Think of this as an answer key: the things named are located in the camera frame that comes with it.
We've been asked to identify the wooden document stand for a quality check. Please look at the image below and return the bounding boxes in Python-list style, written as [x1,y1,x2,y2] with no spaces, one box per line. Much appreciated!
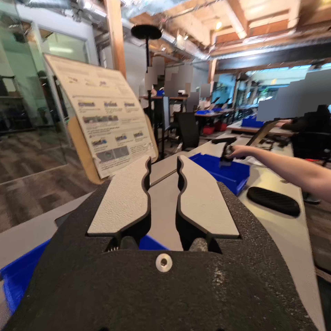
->
[44,54,159,185]
[246,119,282,148]

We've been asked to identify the silver ventilation duct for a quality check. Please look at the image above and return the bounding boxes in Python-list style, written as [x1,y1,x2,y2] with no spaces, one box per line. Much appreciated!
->
[78,0,207,60]

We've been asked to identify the printed instruction sheet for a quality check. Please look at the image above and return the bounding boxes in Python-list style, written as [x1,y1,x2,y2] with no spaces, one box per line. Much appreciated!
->
[46,54,157,179]

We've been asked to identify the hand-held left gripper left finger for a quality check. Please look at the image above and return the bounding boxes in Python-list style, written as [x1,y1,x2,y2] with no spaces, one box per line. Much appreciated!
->
[87,157,152,238]

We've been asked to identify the red plastic bins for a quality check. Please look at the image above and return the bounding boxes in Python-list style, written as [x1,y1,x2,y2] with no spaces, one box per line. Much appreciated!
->
[202,122,228,135]

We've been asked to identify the person's right forearm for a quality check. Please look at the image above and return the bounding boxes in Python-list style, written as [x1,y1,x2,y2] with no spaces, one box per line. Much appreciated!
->
[254,148,331,203]

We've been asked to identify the person's right hand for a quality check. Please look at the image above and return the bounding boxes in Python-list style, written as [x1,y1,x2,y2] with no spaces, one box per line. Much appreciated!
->
[228,145,259,161]

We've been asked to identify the black office chair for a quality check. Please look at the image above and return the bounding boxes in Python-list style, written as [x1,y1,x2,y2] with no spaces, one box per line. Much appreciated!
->
[176,111,201,151]

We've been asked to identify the black mesh pad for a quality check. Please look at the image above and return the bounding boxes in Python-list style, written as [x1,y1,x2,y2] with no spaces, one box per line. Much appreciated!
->
[246,186,301,218]

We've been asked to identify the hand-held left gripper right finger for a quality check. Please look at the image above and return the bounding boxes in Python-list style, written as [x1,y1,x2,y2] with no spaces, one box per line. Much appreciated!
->
[176,155,241,239]

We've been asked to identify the glass window panel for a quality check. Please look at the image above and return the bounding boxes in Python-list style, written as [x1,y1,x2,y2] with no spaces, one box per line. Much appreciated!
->
[0,16,68,171]

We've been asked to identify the black round lamp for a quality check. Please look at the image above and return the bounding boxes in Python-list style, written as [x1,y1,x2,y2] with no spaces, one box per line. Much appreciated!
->
[131,24,162,73]

